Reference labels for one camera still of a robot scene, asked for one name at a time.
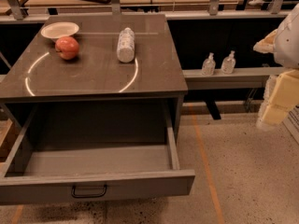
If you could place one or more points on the right clear sanitizer bottle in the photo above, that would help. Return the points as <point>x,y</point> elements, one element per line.
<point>228,63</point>

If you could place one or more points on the open grey top drawer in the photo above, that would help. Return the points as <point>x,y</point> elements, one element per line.
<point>129,146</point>

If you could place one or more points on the grey metal railing frame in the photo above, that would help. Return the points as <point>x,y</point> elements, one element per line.
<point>18,10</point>

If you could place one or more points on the white bowl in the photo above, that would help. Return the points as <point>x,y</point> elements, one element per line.
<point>57,30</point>

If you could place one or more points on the red apple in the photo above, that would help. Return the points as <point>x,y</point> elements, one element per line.
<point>67,47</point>

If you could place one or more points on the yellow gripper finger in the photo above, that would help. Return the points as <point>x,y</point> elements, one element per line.
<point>281,96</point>

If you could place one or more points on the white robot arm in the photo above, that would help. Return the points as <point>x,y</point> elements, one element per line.
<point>283,42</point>

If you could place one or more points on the left clear sanitizer bottle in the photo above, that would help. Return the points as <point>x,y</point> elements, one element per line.
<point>208,66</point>

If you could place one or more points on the black drawer handle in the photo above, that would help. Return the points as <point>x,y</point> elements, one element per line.
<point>87,192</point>

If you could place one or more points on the white plastic bottle lying down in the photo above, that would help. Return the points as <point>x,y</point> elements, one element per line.
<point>126,45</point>

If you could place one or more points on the clear sanitizer bottle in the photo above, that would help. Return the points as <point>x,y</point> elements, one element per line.
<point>228,63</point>
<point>208,66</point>

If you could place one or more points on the grey drawer cabinet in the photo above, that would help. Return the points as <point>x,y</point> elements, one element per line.
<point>96,73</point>

